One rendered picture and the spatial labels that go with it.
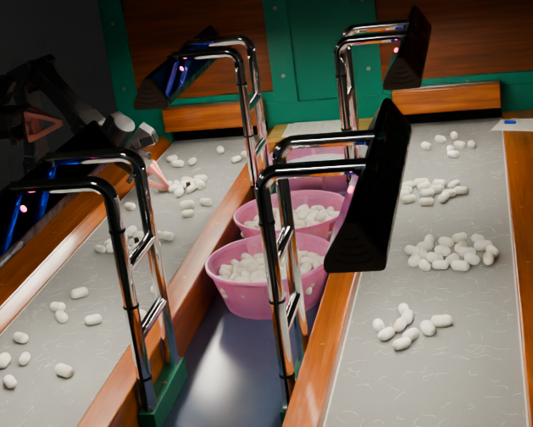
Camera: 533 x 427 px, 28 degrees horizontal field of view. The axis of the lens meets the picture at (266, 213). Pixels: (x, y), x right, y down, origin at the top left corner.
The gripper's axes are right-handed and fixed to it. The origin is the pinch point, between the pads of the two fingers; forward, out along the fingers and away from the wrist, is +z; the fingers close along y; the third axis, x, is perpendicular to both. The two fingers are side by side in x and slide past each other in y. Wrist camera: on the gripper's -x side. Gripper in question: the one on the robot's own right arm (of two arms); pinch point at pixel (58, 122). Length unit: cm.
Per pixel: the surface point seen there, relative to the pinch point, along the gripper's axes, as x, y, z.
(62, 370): 31, -50, 16
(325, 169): -5, -55, 66
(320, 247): 31, 4, 52
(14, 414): 33, -61, 12
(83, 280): 33.1, -7.0, 2.3
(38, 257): 30.8, 1.3, -11.3
